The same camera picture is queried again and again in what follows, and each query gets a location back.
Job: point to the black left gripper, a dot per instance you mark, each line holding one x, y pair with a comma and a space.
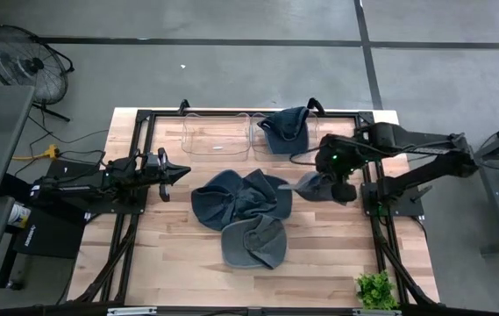
163, 175

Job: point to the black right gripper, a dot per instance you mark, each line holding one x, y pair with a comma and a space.
343, 193

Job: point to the grey denim hat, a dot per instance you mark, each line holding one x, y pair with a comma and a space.
249, 243

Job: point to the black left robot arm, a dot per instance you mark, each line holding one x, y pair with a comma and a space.
78, 186

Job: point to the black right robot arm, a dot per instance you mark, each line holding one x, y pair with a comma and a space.
424, 147

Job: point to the clear plastic bin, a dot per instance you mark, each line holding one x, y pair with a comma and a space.
254, 131
196, 131

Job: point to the small green plant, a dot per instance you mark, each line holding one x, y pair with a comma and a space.
376, 292

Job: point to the black Trossen control box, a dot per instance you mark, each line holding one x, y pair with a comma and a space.
52, 237

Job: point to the white can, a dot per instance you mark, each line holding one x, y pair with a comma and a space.
19, 215

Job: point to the black floor fan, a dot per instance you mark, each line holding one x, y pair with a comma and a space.
25, 66

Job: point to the black aluminium frame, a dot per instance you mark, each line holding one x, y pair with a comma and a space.
144, 117

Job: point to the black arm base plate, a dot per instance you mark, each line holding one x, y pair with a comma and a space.
409, 206
117, 207

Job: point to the silver metal bracket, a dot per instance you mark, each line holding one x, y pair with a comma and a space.
130, 311
376, 312

